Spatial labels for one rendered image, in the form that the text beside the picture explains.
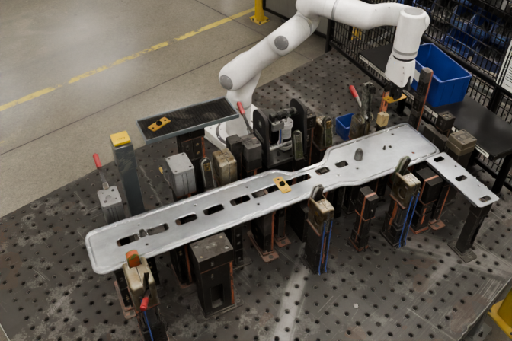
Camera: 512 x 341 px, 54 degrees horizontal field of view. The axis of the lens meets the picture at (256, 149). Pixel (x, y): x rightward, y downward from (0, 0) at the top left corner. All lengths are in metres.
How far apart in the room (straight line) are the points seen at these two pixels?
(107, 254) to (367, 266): 0.97
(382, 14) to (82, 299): 1.47
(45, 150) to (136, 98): 0.83
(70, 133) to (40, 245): 1.81
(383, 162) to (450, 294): 0.54
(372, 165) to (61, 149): 2.44
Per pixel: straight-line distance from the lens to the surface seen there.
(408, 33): 1.74
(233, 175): 1.87
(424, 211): 2.11
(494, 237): 2.29
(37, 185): 3.57
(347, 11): 1.80
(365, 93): 2.04
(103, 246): 1.73
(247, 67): 2.13
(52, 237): 2.23
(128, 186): 1.99
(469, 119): 2.29
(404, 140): 2.13
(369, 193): 1.88
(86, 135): 3.87
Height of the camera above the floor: 2.30
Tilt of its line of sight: 41 degrees down
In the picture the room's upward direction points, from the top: straight up
